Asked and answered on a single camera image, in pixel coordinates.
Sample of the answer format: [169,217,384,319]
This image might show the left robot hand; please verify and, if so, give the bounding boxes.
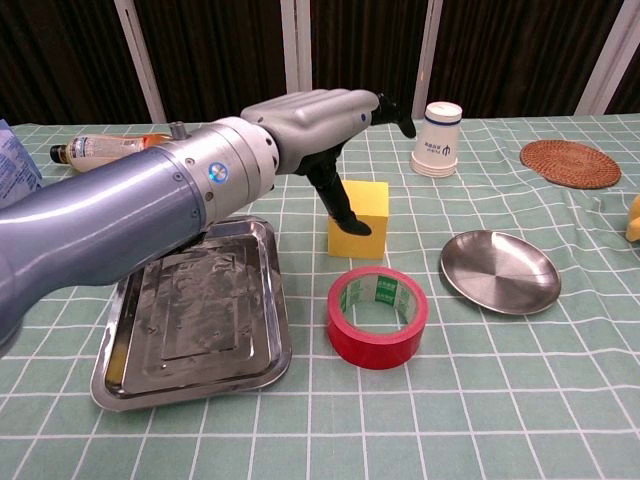
[240,88,417,237]

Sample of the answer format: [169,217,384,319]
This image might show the yellow sponge block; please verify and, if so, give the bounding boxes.
[327,180,390,260]

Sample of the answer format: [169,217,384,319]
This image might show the red tape roll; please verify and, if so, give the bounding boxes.
[326,266,430,371]

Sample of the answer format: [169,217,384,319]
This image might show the white paper cup stack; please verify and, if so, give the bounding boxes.
[409,101,463,177]

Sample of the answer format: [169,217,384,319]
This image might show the black pleated curtain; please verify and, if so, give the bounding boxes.
[0,0,640,126]

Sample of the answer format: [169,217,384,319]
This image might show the orange drink bottle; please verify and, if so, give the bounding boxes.
[48,133,171,174]

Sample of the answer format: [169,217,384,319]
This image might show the rectangular steel tray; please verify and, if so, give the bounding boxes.
[89,215,294,412]

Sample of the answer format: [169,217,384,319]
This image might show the round steel plate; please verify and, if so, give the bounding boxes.
[439,229,563,315]

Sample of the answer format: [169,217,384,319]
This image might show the round woven coaster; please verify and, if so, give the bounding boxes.
[519,139,622,190]

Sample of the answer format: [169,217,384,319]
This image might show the white wet wipes pack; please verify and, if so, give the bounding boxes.
[0,118,45,211]

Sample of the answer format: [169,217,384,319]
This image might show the green checkered tablecloth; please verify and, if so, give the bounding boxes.
[0,113,640,480]

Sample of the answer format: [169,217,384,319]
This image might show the yellow plush toy striped shirt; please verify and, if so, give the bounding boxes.
[625,194,640,244]

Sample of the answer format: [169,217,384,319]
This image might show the aluminium frame post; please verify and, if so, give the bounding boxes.
[279,0,314,95]
[113,0,167,124]
[574,0,640,117]
[413,0,445,120]

